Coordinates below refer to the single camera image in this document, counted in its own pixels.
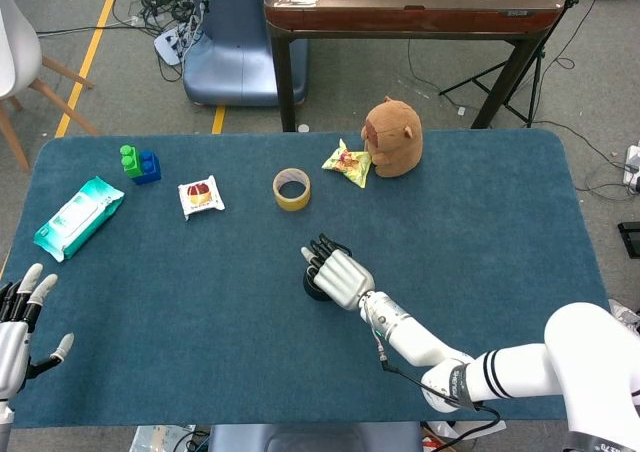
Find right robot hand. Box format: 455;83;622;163
299;232;376;309

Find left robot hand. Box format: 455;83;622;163
0;263;76;401

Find black cast iron teapot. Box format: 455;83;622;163
302;241;354;303

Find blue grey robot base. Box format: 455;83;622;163
207;421;424;452

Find yellow tape roll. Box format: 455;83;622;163
272;167;312;212

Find yellow snack bag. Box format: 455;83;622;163
321;138;373;189

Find blue table mat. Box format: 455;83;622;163
0;129;611;429

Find brown capybara plush toy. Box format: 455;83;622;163
360;96;424;179

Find teal wet wipes pack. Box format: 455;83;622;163
33;175;126;263

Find white snack packet red print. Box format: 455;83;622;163
177;174;226;222

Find white plastic bag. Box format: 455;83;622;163
427;419;507;441

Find green toy building block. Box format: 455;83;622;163
119;144;144;179

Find blue toy building block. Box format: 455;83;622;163
132;150;163;187

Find brown mahjong table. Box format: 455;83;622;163
263;0;566;133

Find black box on floor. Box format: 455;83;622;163
617;221;640;259

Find black tripod stand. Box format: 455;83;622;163
438;0;591;128

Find white chair wooden legs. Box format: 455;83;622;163
0;0;100;173

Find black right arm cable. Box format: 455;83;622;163
378;341;502;452

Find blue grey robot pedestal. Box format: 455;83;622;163
182;0;309;107

